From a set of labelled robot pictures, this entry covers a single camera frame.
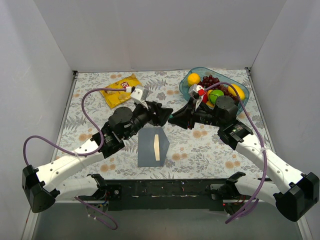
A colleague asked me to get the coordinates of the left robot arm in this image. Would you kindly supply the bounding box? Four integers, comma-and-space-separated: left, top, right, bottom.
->
22, 101, 173, 213

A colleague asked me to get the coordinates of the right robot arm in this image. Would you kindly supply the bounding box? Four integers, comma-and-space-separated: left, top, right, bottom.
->
168, 96, 320, 222

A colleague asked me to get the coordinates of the green ball fruit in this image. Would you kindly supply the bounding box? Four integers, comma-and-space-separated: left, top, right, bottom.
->
209, 89, 225, 105

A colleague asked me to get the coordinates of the yellow Lays chips bag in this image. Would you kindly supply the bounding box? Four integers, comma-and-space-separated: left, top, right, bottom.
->
100, 73, 142, 109

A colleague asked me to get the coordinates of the small orange fruit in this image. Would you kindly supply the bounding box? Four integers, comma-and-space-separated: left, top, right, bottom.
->
207, 89, 213, 100

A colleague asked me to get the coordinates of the teal plastic fruit basket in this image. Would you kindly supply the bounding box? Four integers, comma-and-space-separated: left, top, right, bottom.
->
179, 67, 250, 115

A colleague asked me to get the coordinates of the floral tablecloth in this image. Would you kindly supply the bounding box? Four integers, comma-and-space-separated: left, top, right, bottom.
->
59, 70, 262, 180

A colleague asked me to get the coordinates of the purple grape bunch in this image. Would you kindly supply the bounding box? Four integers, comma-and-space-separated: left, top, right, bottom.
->
199, 75, 239, 105

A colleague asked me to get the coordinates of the yellow lemon left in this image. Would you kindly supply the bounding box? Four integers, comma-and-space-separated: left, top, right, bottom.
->
187, 72, 201, 87

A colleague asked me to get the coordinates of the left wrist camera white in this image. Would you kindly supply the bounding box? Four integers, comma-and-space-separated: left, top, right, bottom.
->
130, 85, 149, 109

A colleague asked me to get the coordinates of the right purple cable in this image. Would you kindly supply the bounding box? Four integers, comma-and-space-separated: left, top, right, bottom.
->
203, 81, 268, 225

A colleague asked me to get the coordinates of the purple cable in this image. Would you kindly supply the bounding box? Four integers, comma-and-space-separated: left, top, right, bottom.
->
22, 86, 132, 230
203, 81, 268, 225

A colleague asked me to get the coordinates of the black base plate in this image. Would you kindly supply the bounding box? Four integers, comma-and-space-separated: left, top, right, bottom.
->
77, 179, 257, 212

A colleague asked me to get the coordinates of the aluminium frame rail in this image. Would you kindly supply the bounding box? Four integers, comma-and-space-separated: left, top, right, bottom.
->
31, 181, 301, 204

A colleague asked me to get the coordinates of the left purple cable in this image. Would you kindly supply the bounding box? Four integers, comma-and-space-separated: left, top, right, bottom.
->
22, 86, 132, 230

